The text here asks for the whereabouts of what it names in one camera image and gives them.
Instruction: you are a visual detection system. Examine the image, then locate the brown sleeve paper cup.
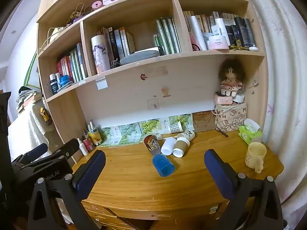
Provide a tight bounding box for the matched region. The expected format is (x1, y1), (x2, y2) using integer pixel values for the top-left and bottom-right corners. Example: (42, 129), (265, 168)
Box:
(173, 138), (191, 158)

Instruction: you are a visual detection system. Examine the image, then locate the pile of books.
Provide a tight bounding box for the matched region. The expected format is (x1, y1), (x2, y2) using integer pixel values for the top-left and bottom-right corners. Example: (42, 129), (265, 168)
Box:
(15, 86), (44, 114)

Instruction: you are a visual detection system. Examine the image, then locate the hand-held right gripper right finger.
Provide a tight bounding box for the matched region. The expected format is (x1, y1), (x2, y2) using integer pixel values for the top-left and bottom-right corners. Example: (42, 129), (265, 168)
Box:
(204, 149), (290, 230)

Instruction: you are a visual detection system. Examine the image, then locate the white cable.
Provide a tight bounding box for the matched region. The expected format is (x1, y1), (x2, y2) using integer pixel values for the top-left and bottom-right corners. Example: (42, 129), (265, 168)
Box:
(211, 99), (238, 116)

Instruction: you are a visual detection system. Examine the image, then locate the wooden bookshelf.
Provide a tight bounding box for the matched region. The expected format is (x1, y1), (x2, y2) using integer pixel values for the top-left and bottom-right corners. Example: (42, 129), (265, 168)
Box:
(36, 0), (269, 163)

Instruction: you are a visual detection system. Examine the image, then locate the white small bottle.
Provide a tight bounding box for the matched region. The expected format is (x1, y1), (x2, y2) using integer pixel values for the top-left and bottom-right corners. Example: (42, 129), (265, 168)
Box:
(77, 138), (89, 156)

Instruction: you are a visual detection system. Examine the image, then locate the clear wall hook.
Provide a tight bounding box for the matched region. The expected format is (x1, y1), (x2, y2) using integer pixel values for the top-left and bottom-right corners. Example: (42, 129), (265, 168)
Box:
(147, 98), (160, 111)

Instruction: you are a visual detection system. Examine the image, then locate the letter print storage box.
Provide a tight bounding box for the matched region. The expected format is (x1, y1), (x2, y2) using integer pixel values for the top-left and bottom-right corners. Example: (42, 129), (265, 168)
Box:
(214, 102), (248, 132)

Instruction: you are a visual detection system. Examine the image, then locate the wooden desk drawer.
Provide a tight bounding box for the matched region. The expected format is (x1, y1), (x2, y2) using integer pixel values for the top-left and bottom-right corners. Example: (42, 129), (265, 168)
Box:
(83, 201), (155, 230)

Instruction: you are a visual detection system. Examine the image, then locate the pink small device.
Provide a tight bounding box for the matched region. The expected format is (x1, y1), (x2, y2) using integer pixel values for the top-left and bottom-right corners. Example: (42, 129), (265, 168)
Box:
(214, 93), (234, 106)

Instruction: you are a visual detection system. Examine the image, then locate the cream ceramic mug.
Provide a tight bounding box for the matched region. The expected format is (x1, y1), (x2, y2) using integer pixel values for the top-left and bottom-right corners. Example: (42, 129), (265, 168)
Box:
(245, 142), (267, 174)

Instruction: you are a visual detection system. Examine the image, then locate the white plastic cup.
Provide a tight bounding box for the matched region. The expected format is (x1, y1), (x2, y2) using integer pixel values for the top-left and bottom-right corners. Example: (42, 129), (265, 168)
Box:
(161, 137), (177, 155)

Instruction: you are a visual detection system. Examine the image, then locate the brown drawn cardboard panel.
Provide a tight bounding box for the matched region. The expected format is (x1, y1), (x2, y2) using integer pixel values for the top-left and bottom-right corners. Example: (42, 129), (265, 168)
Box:
(192, 111), (216, 133)

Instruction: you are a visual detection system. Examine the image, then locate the blue round jar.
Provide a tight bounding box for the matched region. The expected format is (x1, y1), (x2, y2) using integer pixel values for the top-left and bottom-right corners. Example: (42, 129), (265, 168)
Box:
(59, 75), (73, 88)

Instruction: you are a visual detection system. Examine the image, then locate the row of mixed books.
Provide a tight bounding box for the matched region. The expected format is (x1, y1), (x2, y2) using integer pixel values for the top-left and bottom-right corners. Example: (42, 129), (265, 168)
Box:
(183, 11), (257, 51)

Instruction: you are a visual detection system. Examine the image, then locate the pink white printed tumbler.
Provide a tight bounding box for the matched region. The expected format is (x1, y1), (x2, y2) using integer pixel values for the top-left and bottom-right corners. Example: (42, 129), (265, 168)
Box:
(91, 35), (111, 75)

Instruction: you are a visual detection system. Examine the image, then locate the blue plastic cup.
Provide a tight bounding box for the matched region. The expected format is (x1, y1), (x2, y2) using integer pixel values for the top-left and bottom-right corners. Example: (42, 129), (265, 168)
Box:
(153, 154), (175, 177)

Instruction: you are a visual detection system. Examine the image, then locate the white black pattern paper cup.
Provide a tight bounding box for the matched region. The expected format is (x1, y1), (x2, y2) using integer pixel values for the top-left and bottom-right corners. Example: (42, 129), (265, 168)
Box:
(177, 131), (195, 141)

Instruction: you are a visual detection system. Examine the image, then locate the green leaf print card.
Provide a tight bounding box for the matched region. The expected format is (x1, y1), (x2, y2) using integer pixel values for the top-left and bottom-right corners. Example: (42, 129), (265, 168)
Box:
(175, 114), (194, 132)
(140, 119), (161, 135)
(160, 116), (177, 135)
(119, 123), (141, 145)
(100, 126), (120, 147)

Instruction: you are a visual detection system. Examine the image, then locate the patterned gift bag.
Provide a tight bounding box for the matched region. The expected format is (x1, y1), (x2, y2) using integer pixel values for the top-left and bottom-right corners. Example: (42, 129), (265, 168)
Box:
(66, 3), (93, 26)

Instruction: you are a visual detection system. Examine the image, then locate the curly hair rag doll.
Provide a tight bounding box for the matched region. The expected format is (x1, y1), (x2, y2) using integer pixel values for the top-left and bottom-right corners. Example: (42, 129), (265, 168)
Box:
(218, 58), (246, 98)

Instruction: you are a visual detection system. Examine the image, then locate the red small container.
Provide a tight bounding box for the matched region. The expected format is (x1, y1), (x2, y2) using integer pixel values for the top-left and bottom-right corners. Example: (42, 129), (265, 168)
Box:
(83, 138), (95, 152)

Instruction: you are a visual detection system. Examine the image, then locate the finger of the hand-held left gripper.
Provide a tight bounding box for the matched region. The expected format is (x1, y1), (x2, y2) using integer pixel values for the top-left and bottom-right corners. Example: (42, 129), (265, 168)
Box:
(11, 143), (49, 167)
(23, 138), (80, 171)

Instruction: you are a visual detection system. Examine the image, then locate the white lace cloth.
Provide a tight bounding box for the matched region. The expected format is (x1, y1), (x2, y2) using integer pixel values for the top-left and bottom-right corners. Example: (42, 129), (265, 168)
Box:
(8, 104), (59, 160)

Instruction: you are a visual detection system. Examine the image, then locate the white floral curtain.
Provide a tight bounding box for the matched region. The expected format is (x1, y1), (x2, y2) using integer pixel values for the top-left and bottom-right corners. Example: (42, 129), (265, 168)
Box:
(236, 0), (307, 205)

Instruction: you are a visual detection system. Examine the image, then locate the picture print paper cup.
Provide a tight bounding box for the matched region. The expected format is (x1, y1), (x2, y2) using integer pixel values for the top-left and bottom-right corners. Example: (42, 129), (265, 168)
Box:
(143, 134), (161, 156)

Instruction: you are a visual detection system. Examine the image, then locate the green tissue box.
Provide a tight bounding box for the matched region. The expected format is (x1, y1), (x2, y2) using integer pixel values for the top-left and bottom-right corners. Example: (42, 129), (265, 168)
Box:
(238, 118), (263, 145)

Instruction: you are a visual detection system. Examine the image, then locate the row of dark books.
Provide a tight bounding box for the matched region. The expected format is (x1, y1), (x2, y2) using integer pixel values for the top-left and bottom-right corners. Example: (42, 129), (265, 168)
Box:
(96, 26), (136, 63)

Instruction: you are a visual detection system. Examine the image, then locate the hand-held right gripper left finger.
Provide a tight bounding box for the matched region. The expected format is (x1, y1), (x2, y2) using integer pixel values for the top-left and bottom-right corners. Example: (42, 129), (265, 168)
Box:
(27, 150), (106, 230)

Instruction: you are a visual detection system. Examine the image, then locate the dark cosmetic bottle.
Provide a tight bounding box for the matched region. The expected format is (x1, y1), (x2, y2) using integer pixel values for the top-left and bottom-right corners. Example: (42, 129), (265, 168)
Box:
(49, 73), (61, 95)

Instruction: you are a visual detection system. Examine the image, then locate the row of red green books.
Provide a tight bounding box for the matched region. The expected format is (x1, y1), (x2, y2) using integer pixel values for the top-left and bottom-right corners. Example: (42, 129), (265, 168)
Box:
(56, 43), (88, 85)

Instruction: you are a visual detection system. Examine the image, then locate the grey fabric pouch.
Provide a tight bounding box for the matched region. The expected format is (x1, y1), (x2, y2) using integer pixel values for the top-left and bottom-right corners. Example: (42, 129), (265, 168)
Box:
(119, 50), (161, 65)

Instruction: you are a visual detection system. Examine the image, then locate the white tube bottle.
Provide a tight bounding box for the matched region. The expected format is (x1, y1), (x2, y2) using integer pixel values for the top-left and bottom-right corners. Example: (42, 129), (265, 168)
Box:
(214, 18), (228, 38)

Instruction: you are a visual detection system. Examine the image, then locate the checkered paper cup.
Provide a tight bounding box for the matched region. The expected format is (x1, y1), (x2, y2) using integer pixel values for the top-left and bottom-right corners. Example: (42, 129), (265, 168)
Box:
(169, 122), (183, 133)

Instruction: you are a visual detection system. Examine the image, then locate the green framed picture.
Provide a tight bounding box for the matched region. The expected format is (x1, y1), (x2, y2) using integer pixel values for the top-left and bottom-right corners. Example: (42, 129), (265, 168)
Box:
(23, 51), (41, 90)

